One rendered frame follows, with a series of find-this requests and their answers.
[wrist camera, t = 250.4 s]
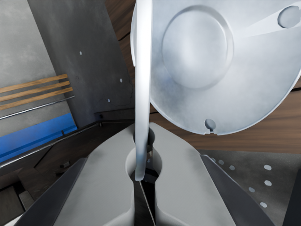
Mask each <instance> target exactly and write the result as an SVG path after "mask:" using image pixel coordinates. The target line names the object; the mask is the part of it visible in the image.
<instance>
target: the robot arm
mask: <svg viewBox="0 0 301 226"><path fill-rule="evenodd" d="M147 145H149V146H150V147H151V148H152V150H153V168H154V169H155V171H156V172H157V173H158V175H159V177H158V178H157V180H156V181H155V222H156V226H277V225H276V224H275V223H274V222H273V220H272V219H271V218H270V217H269V215H268V214H267V213H266V212H265V210H264V209H263V208H262V207H261V206H260V205H259V204H258V203H257V202H256V200H255V199H254V198H253V197H252V196H251V195H250V194H248V193H247V192H246V191H245V190H244V189H243V188H242V187H241V186H240V185H239V184H238V183H237V182H235V181H234V180H233V179H232V178H231V177H230V176H229V175H228V174H227V173H226V172H225V171H224V170H222V169H221V168H220V167H219V166H218V165H217V164H216V163H215V162H214V161H213V160H212V159H211V158H210V157H209V156H208V155H201V154H200V153H199V152H198V151H197V150H196V149H195V148H194V147H193V146H191V145H190V144H189V143H188V142H186V141H184V140H183V139H181V138H180V137H178V136H177V135H175V134H173V133H171V132H170V131H168V130H166V129H164V128H162V127H161V126H159V125H157V124H156V123H153V122H149V129H148V144H147ZM136 167H137V163H136V145H135V123H134V124H132V125H130V126H128V127H127V128H125V129H123V130H122V131H120V132H118V133H117V134H115V135H114V136H112V137H110V138H109V139H107V140H106V141H104V142H103V143H101V144H100V145H99V146H98V147H97V148H95V149H94V150H93V151H92V152H91V153H90V154H89V155H88V156H87V157H86V158H82V157H80V158H79V159H78V160H77V161H76V162H75V163H74V164H73V165H72V166H71V167H70V168H69V169H68V170H67V171H66V172H65V173H64V174H63V175H62V176H61V177H60V178H59V179H57V180H56V181H55V182H54V183H53V184H52V185H51V186H50V187H49V188H48V189H47V190H46V191H45V192H44V193H43V194H42V195H41V196H40V197H39V198H38V199H37V200H36V201H35V202H34V203H33V204H32V205H31V206H30V207H29V208H28V209H27V210H26V211H25V212H24V213H23V215H22V216H21V217H20V218H19V219H18V221H17V222H16V223H15V224H14V226H134V215H135V202H134V188H133V181H132V180H131V179H130V176H131V174H132V173H133V171H134V170H135V169H136Z"/></svg>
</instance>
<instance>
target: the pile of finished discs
mask: <svg viewBox="0 0 301 226"><path fill-rule="evenodd" d="M135 41H136V5H135V7H134V11H133V17H132V23H131V33H130V44H131V54H132V60H133V66H135ZM300 75H301V0H153V33H152V60H151V83H150V103H151V104H152V105H153V106H154V108H155V109H156V110H157V111H158V112H159V113H160V114H161V115H162V116H163V117H165V118H166V119H167V120H169V121H170V122H171V123H173V124H174V125H176V126H178V127H180V128H182V129H184V130H187V131H190V132H193V133H196V134H201V135H205V134H210V133H214V134H217V135H227V134H231V133H235V132H239V131H241V130H244V129H247V128H249V127H251V126H253V125H255V124H256V123H258V122H260V121H261V120H263V119H264V118H265V117H267V116H268V115H269V114H270V113H272V112H273V111H274V110H275V109H276V108H277V107H278V106H279V105H280V104H281V102H282V101H283V100H284V99H285V98H286V96H287V95H288V94H289V92H290V91H291V90H292V88H293V87H294V85H295V84H296V82H297V81H298V79H299V77H300Z"/></svg>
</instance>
